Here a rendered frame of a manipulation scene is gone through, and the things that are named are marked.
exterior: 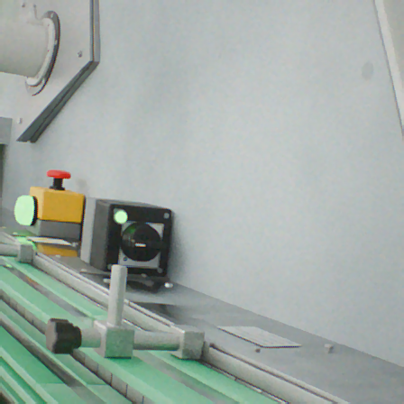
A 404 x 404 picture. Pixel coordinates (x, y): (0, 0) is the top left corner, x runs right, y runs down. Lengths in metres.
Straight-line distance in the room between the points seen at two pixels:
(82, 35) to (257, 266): 0.61
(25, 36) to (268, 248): 0.74
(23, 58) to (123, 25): 0.26
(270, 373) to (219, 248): 0.34
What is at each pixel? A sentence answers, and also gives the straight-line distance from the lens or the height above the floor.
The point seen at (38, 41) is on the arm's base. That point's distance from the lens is 1.49.
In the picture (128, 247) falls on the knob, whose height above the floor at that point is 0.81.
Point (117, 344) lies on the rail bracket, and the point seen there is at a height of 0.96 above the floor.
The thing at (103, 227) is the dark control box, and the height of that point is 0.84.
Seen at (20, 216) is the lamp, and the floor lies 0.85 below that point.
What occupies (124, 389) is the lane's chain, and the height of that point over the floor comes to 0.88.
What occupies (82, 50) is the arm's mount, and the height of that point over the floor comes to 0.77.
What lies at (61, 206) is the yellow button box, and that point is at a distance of 1.29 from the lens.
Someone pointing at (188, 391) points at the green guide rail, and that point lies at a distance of 0.61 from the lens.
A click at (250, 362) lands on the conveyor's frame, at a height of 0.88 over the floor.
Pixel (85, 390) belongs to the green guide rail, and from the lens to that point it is 0.85.
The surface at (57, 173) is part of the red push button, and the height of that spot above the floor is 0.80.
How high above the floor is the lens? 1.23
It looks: 29 degrees down
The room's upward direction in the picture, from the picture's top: 84 degrees counter-clockwise
